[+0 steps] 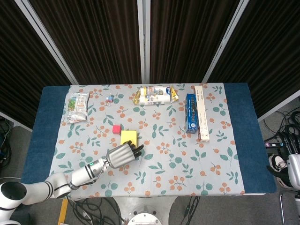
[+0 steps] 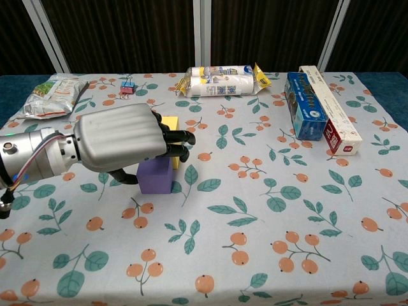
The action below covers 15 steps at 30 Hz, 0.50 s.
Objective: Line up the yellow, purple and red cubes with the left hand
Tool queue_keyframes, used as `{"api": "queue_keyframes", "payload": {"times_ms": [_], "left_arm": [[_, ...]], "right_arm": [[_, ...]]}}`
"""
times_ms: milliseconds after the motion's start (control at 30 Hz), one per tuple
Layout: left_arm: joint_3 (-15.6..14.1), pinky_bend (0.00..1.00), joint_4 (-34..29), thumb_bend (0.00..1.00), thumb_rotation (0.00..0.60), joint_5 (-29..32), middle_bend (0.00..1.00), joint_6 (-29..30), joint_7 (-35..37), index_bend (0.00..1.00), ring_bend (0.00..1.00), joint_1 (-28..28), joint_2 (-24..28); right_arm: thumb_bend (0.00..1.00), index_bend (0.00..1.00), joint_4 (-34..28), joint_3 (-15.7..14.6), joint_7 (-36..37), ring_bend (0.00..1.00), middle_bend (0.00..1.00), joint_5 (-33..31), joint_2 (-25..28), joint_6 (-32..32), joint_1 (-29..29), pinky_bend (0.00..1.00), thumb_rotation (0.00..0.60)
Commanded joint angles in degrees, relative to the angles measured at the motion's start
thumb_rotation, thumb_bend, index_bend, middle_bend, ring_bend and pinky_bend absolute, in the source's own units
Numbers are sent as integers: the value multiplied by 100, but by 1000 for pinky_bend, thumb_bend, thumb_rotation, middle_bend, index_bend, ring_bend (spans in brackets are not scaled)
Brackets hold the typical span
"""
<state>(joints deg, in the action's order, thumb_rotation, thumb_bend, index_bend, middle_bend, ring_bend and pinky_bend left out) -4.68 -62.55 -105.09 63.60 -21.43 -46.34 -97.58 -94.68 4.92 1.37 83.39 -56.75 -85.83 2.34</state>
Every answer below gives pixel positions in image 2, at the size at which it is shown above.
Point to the white plastic bag roll pack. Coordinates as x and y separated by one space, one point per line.
220 83

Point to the medium purple cube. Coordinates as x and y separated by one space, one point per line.
154 178

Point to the blue cling film box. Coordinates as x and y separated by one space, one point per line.
303 102

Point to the long white foil box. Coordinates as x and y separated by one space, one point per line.
333 111

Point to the large yellow cube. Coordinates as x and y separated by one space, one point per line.
170 122

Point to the pink binder clip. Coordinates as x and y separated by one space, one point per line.
127 90

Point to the dark ribbed partition panel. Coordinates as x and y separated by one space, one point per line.
127 32
271 32
16 32
376 32

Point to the white partition post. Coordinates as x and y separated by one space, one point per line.
202 32
333 32
48 35

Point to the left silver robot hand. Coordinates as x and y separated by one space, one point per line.
118 137

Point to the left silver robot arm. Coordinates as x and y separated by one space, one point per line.
32 156

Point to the silver snack bag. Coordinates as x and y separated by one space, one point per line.
51 99

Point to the blue binder clip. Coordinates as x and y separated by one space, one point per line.
127 84

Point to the floral printed tablecloth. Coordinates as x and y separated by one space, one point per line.
223 207

